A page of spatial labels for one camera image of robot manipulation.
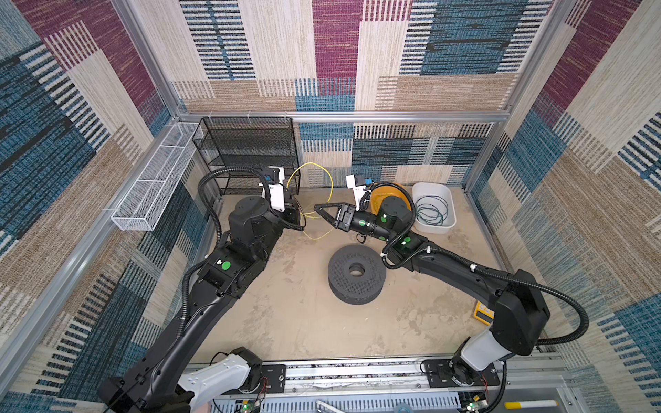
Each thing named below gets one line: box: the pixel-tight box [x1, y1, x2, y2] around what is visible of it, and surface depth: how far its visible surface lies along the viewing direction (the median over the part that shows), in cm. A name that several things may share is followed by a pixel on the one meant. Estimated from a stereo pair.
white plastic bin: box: [412, 182, 458, 235], surface depth 113 cm
